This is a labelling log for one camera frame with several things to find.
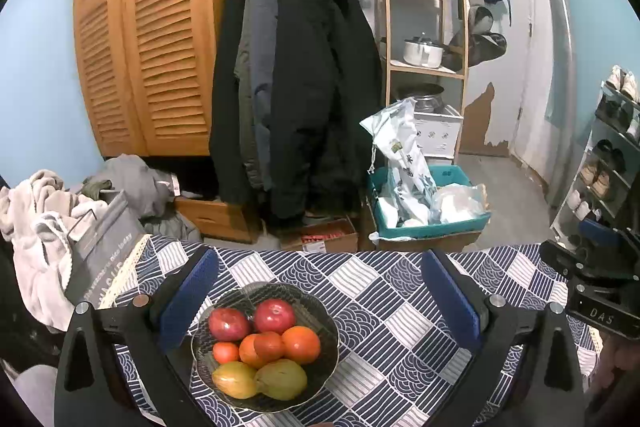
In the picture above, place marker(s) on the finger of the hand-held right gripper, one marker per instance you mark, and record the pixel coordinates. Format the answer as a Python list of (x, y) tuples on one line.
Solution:
[(560, 257), (600, 231)]

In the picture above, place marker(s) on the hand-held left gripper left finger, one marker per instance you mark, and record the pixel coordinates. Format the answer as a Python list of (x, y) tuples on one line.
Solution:
[(190, 297)]

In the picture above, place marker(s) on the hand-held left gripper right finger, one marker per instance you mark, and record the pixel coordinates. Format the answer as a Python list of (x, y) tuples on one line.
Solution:
[(447, 297)]

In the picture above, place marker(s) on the dark red apple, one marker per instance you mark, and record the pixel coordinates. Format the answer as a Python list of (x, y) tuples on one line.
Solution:
[(229, 323)]

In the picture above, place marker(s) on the small tangerine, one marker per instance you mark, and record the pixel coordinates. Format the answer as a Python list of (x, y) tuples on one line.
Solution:
[(225, 352), (269, 344)]

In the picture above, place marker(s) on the orange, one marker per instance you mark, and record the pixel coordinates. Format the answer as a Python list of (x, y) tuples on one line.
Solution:
[(247, 353), (301, 345)]

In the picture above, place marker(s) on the bright red apple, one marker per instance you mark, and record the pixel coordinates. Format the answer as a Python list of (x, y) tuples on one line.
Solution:
[(274, 315)]

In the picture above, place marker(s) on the yellow mango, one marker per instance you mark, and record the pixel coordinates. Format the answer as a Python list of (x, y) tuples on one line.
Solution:
[(235, 379), (281, 379)]

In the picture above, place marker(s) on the glass bowl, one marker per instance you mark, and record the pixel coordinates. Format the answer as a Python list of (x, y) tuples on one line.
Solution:
[(312, 307)]

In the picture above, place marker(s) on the person's right hand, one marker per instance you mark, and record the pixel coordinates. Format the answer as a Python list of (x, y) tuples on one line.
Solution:
[(617, 362)]

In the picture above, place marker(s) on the shoe rack with shoes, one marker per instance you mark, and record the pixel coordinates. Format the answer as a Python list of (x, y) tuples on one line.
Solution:
[(597, 179)]

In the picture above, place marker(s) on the blue white patterned tablecloth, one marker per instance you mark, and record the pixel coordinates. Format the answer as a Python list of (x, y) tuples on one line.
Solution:
[(390, 297)]

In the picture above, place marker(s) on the brown cardboard box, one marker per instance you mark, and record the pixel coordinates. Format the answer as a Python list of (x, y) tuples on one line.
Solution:
[(430, 242)]

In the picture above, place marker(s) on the teal plastic crate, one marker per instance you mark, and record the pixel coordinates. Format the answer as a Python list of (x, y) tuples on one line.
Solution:
[(450, 227)]

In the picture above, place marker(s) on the wooden drawer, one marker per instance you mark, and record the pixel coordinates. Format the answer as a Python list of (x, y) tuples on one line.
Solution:
[(215, 217)]

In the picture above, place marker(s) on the clear plastic bag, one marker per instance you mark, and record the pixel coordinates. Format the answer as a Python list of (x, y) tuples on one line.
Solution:
[(460, 202)]

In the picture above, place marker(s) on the grey tote bag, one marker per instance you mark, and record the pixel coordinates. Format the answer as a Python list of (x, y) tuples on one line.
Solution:
[(100, 252)]

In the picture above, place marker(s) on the grey hoodie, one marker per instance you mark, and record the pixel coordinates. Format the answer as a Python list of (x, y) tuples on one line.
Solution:
[(130, 182)]

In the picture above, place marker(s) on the white door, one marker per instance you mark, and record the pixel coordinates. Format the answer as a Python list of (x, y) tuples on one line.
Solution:
[(537, 107)]

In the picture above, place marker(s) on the cardboard box of red packets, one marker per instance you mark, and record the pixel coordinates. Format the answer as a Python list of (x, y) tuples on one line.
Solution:
[(320, 234)]

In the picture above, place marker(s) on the olive green cloth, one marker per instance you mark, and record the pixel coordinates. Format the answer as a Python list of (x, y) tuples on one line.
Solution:
[(97, 187)]

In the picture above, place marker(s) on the white printed rice bag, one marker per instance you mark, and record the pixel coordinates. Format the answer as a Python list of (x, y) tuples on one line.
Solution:
[(405, 157)]

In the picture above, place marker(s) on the white lattice basket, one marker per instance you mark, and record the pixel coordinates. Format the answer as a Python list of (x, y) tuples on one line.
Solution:
[(437, 134)]

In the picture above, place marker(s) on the white fleece cloth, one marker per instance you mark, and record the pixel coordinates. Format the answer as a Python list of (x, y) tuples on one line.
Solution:
[(35, 217)]

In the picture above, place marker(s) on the silver vertical pipe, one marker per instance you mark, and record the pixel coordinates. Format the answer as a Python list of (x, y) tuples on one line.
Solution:
[(557, 57)]

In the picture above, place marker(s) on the black jacket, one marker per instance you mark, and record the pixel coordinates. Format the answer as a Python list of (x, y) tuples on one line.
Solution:
[(227, 107)]

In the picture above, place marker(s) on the steel pot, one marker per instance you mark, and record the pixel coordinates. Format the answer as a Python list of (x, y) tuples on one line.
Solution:
[(430, 99)]

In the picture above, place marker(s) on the grey jacket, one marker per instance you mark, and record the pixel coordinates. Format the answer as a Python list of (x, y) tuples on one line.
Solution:
[(255, 82)]

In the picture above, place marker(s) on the grey hanging bag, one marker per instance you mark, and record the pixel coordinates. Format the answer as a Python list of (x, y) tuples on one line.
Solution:
[(482, 37)]

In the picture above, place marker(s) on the white cooking pot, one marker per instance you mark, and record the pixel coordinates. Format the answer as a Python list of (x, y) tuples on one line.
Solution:
[(422, 52)]

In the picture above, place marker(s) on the black hooded coat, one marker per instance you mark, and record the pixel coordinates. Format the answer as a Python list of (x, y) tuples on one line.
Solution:
[(320, 82)]

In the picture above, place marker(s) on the wooden louvre wardrobe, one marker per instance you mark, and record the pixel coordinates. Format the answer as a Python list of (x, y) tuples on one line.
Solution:
[(150, 32)]

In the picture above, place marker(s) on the wooden shelf rack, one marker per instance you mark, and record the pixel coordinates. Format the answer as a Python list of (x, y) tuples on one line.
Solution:
[(385, 32)]

